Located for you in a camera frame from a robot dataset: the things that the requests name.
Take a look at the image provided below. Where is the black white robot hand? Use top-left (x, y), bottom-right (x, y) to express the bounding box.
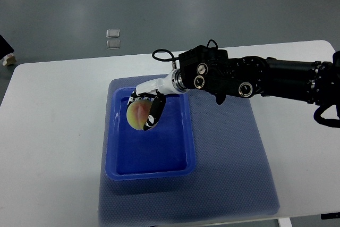
top-left (127, 69), bottom-right (189, 131)

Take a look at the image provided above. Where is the peach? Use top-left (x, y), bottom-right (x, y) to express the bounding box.
top-left (126, 100), bottom-right (152, 130)

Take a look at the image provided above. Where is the blue plastic tray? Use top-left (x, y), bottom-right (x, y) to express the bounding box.
top-left (104, 87), bottom-right (196, 181)

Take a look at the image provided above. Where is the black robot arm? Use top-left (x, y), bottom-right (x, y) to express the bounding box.
top-left (168, 45), bottom-right (339, 128)

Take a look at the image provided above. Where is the lower floor socket plate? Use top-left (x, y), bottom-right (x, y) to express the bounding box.
top-left (106, 39), bottom-right (121, 50)

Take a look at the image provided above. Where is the floor socket plate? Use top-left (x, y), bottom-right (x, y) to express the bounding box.
top-left (106, 39), bottom-right (121, 50)
top-left (106, 29), bottom-right (120, 38)

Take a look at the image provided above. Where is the upper floor socket plate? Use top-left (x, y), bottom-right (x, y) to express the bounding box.
top-left (106, 29), bottom-right (120, 38)

